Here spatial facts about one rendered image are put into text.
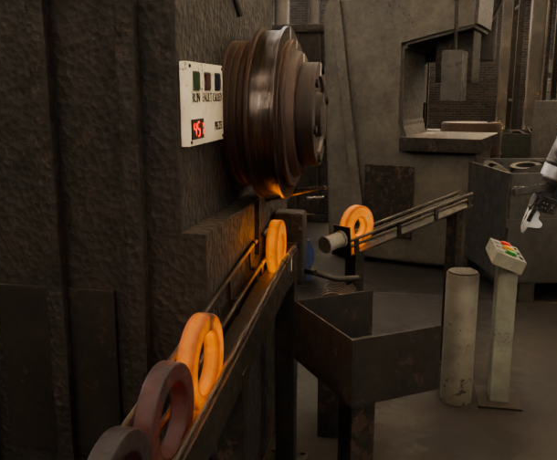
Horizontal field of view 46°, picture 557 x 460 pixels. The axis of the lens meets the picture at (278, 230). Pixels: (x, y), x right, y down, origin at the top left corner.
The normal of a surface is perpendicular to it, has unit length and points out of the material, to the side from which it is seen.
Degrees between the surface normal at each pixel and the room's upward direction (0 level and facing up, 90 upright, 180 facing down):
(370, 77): 90
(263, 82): 69
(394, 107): 90
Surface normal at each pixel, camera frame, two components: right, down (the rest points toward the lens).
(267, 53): -0.15, -0.53
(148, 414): -0.19, -0.32
